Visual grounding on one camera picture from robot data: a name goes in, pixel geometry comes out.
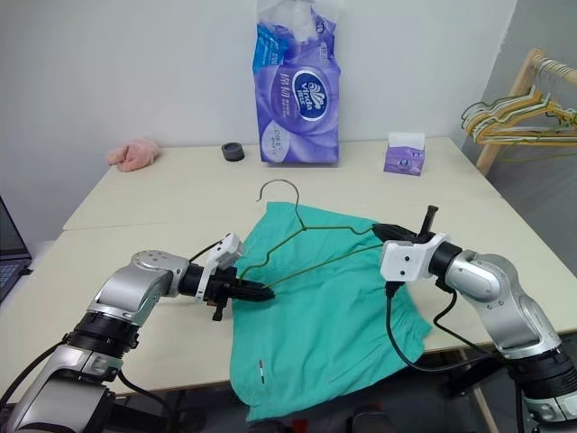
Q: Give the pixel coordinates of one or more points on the black bracket under table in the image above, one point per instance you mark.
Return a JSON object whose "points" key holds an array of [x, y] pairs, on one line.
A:
{"points": [[473, 376]]}

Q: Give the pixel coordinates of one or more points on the dark laptop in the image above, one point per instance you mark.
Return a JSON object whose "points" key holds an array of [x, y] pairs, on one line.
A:
{"points": [[10, 252]]}

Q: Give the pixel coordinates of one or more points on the hangers on rack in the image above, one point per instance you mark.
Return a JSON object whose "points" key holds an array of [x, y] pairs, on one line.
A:
{"points": [[538, 101]]}

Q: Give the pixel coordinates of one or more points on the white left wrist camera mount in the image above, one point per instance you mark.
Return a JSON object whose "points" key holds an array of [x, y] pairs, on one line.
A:
{"points": [[229, 247]]}

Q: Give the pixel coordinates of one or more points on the teal green shorts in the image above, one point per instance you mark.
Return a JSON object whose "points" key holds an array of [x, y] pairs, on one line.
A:
{"points": [[315, 325]]}

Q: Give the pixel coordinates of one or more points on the wooden clothes rack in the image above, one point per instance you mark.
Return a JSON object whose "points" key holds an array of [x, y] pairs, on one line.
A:
{"points": [[523, 81]]}

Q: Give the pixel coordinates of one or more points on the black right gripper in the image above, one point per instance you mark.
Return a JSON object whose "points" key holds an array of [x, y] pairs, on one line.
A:
{"points": [[426, 232]]}

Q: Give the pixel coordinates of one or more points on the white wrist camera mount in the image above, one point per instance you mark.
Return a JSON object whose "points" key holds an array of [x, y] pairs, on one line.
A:
{"points": [[403, 259], [229, 247]]}

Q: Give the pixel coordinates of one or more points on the small purple tissue box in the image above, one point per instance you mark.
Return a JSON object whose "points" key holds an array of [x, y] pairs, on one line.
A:
{"points": [[405, 155]]}

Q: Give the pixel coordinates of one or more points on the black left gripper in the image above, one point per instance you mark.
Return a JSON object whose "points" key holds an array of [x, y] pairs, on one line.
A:
{"points": [[219, 288]]}

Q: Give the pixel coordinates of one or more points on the wooden table leg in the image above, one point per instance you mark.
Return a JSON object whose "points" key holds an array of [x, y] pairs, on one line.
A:
{"points": [[484, 408]]}

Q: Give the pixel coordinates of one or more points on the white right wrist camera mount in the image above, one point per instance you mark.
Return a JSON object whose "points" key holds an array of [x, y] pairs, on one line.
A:
{"points": [[403, 259]]}

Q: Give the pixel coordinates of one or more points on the purple Vinda tissue pack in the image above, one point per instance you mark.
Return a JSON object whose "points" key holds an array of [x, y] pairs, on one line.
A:
{"points": [[297, 99]]}

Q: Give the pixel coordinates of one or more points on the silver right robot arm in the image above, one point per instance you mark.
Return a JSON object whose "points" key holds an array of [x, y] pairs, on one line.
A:
{"points": [[500, 293]]}

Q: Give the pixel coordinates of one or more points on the black round container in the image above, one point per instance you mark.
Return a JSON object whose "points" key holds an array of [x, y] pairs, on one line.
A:
{"points": [[233, 151]]}

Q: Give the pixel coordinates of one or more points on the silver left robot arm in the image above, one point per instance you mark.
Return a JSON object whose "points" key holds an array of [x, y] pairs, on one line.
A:
{"points": [[117, 293]]}

